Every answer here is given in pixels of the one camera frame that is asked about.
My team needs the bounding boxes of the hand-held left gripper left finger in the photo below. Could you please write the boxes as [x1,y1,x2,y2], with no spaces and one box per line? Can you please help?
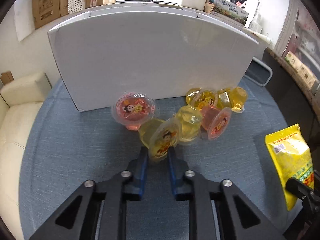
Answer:
[29,147,150,240]

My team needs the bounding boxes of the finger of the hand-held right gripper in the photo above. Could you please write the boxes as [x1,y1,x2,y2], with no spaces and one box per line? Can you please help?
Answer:
[286,177,313,201]

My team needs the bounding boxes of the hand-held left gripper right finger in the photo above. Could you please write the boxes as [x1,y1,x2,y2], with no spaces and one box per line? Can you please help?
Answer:
[168,147,285,240]

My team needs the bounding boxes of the yellow snack packet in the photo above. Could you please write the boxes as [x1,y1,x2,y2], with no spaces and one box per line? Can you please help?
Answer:
[265,124,315,212]

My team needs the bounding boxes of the yellow jelly cup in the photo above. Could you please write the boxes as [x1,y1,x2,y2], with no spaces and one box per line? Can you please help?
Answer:
[139,118,181,163]

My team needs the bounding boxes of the pile of jelly cups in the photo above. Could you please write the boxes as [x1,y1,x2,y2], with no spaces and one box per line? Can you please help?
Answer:
[111,86,248,143]

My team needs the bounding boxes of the white cardboard box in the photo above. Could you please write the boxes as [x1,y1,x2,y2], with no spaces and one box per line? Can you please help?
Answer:
[47,4,271,113]

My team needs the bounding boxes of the blue tablecloth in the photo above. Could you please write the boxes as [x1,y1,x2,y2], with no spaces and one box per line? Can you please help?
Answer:
[19,62,320,240]

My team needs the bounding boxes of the cream and green carton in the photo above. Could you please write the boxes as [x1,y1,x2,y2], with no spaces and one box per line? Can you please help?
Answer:
[297,64,319,91]
[285,51,304,70]

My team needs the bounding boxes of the cream leather sofa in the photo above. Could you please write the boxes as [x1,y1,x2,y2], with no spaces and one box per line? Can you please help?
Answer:
[0,72,53,233]

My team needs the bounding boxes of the small cardboard piece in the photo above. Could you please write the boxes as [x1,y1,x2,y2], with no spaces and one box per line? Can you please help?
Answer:
[0,71,14,86]

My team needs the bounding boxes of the long printed box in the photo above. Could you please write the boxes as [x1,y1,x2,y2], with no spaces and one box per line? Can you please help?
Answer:
[211,0,249,25]

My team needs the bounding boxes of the tall brown cardboard box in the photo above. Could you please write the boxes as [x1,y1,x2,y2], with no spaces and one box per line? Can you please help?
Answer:
[32,0,69,29]

